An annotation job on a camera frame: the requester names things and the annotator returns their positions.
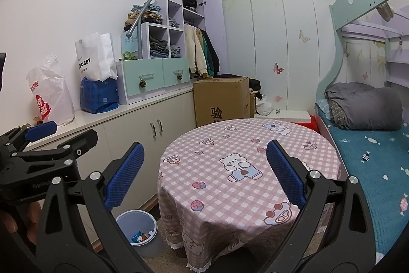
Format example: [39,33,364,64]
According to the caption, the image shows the teal candy print bedsheet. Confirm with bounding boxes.
[316,110,409,256]

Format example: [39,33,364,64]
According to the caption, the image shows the white low cabinet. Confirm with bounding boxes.
[24,86,197,245]

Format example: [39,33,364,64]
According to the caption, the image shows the blue trash bin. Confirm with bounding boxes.
[115,210,167,258]

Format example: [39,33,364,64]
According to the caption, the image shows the white paper bag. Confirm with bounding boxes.
[75,32,118,82]

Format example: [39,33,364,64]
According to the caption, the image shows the blue woven bag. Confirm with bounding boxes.
[80,76,120,114]

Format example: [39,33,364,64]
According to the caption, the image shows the large cardboard box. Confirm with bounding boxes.
[192,77,250,128]

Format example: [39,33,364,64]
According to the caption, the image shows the black clothing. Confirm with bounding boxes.
[217,73,263,101]

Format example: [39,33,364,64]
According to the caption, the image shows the white wardrobe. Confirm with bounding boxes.
[221,0,340,115]

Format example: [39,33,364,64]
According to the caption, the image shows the blue orange snack packet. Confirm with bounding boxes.
[130,230,153,243]

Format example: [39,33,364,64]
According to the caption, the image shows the grey duvet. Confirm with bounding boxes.
[324,82,403,130]

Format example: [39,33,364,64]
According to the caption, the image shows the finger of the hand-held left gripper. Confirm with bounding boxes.
[0,120,59,161]
[19,129,99,172]

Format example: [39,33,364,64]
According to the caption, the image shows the red stool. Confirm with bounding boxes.
[297,115,319,133]

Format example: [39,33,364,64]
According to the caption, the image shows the cream jacket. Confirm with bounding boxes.
[184,25,208,77]

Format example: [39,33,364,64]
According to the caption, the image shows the white board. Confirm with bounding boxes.
[271,110,311,123]

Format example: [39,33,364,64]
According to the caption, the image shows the person's left hand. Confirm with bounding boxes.
[0,200,44,245]

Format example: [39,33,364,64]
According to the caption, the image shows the blue checked pillow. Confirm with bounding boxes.
[316,99,333,122]

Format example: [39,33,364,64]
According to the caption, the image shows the brown round fixture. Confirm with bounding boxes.
[376,4,394,21]

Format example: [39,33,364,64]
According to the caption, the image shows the white plastic bag red print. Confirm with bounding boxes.
[26,53,75,127]

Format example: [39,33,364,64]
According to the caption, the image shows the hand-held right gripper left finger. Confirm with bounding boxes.
[35,142,151,273]

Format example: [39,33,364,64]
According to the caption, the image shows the folded dark clothes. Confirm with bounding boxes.
[150,39,170,59]

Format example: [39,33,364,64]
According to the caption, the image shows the crumpled white plastic bag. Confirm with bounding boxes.
[255,95,274,116]

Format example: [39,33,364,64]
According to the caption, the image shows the dark jacket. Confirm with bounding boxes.
[203,31,220,75]

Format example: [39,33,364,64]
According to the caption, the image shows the green jacket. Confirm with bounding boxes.
[200,31,211,75]

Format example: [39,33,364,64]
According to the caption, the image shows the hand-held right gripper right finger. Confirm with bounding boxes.
[265,139,376,273]

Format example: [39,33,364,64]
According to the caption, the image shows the pink checked tablecloth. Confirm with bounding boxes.
[156,118,342,272]

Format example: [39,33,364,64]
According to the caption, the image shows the purple cubby shelf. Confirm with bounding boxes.
[121,0,224,78]

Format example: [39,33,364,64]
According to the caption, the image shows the pile of folded clothes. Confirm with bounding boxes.
[124,4,164,32]

